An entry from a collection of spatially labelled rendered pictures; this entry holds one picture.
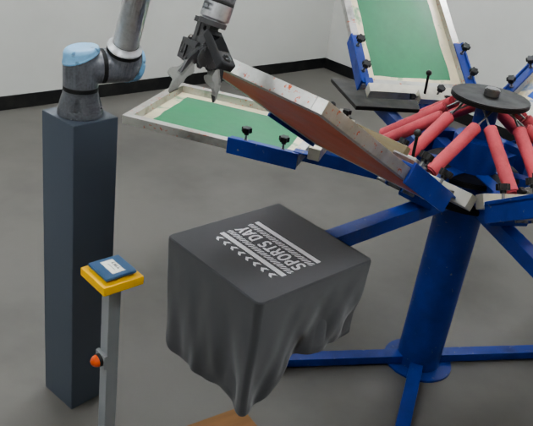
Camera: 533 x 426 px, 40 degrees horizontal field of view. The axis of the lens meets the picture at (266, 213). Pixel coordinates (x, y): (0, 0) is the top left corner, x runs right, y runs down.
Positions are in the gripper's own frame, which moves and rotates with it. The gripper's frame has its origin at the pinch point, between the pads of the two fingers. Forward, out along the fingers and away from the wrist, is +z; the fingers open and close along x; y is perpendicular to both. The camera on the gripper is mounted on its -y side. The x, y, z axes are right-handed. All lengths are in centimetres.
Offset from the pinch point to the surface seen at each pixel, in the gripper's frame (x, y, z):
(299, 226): -68, 6, 36
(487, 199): -101, -37, 4
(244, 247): -43, 4, 43
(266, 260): -44, -6, 43
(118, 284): 0, 6, 56
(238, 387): -37, -18, 80
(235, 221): -51, 19, 41
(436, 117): -134, 12, -12
